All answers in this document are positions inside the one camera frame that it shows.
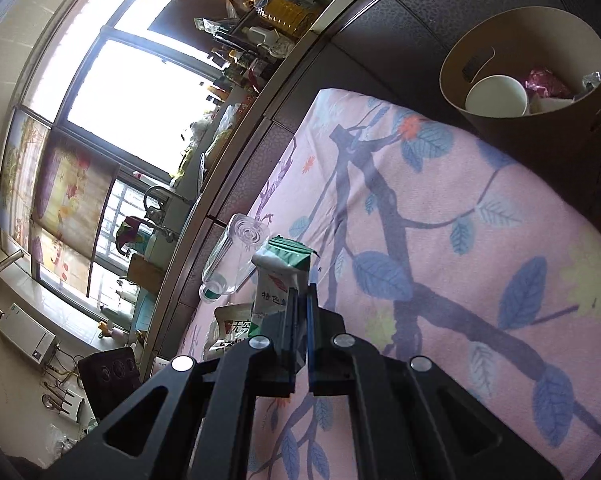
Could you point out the white snack bag red print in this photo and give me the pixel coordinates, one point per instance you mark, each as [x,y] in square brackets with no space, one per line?
[230,330]

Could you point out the metal kitchen faucet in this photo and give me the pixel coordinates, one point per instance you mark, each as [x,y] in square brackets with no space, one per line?
[153,200]

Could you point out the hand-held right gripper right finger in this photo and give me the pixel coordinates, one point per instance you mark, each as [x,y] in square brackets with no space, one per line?
[312,325]

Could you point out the black appliance panel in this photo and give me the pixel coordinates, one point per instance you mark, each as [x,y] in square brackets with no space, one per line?
[110,375]

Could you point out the white water heater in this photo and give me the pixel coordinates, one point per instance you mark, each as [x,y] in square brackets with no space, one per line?
[25,335]

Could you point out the row of sauce bottles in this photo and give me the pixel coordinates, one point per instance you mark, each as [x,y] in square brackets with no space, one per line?
[235,50]

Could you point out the yellow cooking oil bottle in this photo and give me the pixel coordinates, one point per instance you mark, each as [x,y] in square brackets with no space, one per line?
[285,12]

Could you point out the upright wooden cutting board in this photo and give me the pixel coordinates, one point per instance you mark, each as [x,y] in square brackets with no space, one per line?
[145,270]

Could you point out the pale blue plastic basin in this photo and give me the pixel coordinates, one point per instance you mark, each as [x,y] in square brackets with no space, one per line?
[143,310]

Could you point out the green pink cloth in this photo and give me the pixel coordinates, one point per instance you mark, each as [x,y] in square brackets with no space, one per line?
[128,232]

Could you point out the red wrapper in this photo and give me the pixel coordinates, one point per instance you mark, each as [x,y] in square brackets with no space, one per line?
[545,82]

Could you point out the pink floral tablecloth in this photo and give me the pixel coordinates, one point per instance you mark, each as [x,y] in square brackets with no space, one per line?
[430,260]

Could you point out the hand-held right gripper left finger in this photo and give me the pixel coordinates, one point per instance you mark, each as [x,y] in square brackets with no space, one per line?
[291,325]

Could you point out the brown paper bin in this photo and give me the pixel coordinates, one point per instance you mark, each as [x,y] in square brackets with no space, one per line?
[530,130]

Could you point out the clear plastic wrapper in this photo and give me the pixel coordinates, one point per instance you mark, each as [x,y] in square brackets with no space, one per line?
[591,80]

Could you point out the clear plastic bottle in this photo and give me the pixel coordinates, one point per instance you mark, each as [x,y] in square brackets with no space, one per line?
[230,255]

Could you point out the printed window shade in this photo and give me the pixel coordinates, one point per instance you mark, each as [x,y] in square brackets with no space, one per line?
[60,195]

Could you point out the green white packet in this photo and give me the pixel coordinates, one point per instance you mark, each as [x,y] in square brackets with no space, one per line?
[280,270]

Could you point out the white paper cup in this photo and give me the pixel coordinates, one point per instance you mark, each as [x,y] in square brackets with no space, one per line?
[495,97]

